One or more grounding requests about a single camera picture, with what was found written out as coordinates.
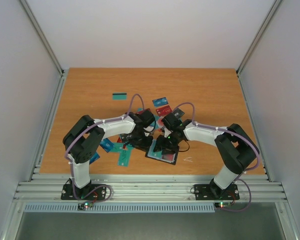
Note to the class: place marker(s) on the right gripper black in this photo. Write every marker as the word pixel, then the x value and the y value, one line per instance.
pixel 163 145

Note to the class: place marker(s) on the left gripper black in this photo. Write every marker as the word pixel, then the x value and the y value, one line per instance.
pixel 146 145

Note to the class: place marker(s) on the black leather card holder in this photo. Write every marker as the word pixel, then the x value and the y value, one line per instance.
pixel 174 163

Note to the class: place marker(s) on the red VIP card bottom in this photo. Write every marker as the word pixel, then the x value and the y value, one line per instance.
pixel 170 158

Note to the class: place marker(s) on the red vip card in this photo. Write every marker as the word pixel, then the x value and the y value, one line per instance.
pixel 170 158
pixel 163 111

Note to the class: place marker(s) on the teal VIP card bottom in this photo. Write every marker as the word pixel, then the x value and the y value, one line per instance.
pixel 152 154

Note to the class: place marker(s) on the teal vip card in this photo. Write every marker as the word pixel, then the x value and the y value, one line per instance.
pixel 124 158
pixel 152 154

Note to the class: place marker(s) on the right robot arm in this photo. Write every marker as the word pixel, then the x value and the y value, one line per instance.
pixel 235 147

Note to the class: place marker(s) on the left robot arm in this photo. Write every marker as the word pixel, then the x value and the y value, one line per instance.
pixel 84 138

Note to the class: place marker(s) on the black VIP card centre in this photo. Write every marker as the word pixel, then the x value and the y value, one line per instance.
pixel 125 137

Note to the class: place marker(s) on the black vip card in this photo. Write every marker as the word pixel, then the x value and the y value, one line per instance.
pixel 125 137
pixel 178 113

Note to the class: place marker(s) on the teal card small lower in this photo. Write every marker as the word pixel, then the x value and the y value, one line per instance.
pixel 118 147

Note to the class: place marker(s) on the black VIP card right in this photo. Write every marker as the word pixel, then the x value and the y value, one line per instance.
pixel 178 113

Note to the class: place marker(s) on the blue card lower left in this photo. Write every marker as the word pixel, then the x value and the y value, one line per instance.
pixel 106 144

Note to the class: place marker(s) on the blue card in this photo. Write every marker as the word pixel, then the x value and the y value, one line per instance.
pixel 160 102
pixel 106 144
pixel 95 157

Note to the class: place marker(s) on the red VIP card upper right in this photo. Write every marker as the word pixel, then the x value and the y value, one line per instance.
pixel 163 111

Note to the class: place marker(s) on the blue card top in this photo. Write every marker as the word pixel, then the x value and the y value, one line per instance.
pixel 160 102

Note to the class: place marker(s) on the blue card far left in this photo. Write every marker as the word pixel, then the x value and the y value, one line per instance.
pixel 95 157

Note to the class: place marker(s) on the teal card magnetic stripe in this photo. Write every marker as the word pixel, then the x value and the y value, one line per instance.
pixel 118 96

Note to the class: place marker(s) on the right circuit board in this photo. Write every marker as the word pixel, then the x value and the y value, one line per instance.
pixel 222 205

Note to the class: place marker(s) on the circuit board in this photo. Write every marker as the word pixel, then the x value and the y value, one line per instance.
pixel 85 206
pixel 222 205

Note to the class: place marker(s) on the left circuit board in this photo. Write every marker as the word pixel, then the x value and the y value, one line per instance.
pixel 85 206

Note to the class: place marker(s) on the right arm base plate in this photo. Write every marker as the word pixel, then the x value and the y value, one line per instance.
pixel 205 192

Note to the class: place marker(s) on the grey slotted cable duct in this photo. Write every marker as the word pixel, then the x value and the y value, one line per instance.
pixel 120 208

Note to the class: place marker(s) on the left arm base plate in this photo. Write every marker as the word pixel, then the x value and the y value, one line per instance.
pixel 88 193

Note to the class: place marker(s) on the aluminium rail frame front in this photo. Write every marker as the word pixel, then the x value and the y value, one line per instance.
pixel 137 188

